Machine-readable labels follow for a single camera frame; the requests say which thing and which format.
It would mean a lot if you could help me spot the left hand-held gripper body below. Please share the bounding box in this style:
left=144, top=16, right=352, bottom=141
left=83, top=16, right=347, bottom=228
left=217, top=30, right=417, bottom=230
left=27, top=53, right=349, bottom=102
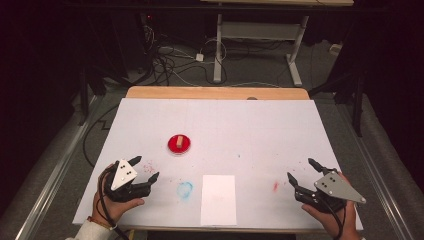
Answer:
left=103, top=160, right=152, bottom=203

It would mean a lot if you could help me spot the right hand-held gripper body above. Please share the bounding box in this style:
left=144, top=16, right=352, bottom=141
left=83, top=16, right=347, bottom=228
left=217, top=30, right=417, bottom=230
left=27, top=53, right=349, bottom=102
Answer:
left=294, top=168, right=367, bottom=215

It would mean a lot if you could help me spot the round red ink pad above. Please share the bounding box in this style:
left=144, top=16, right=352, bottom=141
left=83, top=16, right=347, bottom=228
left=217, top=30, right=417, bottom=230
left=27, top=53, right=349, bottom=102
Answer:
left=167, top=133, right=192, bottom=157

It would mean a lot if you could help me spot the person's right hand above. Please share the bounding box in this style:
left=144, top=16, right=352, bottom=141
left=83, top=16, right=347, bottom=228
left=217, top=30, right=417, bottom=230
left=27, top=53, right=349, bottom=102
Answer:
left=301, top=171, right=363, bottom=240

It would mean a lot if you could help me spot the person's left hand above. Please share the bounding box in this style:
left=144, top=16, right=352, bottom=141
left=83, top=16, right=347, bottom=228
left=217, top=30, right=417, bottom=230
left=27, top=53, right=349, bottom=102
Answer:
left=92, top=163, right=146, bottom=228

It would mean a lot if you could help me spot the white paper sheet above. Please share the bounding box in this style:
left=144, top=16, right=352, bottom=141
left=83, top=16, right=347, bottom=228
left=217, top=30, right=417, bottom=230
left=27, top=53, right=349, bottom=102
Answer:
left=200, top=174, right=238, bottom=227

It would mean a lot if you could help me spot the black metal stand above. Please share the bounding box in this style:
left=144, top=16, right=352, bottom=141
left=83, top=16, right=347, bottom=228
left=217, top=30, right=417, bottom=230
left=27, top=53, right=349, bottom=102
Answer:
left=77, top=64, right=134, bottom=127
left=309, top=64, right=367, bottom=138

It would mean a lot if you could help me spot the large white board cover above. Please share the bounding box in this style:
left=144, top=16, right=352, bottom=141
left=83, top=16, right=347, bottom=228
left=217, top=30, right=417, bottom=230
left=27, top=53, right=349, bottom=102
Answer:
left=72, top=97, right=364, bottom=232

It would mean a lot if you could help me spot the wooden table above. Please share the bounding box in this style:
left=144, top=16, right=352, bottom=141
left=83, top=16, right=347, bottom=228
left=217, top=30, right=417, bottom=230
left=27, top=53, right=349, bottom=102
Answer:
left=125, top=85, right=311, bottom=234

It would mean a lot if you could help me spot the white power strip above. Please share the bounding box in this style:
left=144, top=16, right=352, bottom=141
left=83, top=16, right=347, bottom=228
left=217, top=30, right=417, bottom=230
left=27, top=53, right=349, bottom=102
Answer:
left=328, top=42, right=343, bottom=56

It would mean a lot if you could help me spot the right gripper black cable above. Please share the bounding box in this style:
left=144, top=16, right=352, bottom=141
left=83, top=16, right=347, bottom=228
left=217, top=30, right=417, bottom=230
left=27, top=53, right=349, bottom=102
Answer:
left=318, top=191, right=346, bottom=240

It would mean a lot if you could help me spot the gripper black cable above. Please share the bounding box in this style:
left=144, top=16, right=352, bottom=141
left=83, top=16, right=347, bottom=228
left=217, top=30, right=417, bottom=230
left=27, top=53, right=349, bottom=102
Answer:
left=95, top=165, right=132, bottom=240
left=318, top=191, right=346, bottom=240

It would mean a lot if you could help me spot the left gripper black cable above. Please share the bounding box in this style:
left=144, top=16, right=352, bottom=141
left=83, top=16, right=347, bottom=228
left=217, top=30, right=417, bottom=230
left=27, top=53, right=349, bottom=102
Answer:
left=95, top=165, right=132, bottom=240

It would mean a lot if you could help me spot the aluminium rail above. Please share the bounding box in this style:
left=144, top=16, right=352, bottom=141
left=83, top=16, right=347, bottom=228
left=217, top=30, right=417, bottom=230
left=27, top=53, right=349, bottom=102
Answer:
left=13, top=95, right=103, bottom=240
left=334, top=101, right=416, bottom=240

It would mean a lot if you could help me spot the black floor cable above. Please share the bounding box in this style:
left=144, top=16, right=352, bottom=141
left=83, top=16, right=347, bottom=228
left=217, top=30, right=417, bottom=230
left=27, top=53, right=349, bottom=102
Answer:
left=82, top=104, right=120, bottom=168

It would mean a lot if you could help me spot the tangle of floor cables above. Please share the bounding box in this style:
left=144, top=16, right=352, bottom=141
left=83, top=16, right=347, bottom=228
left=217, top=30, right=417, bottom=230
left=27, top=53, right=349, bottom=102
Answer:
left=141, top=24, right=284, bottom=88

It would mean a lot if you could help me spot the white metal desk frame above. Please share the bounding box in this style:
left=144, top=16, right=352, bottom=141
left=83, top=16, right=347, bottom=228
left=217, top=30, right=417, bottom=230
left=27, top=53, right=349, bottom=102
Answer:
left=199, top=0, right=355, bottom=88

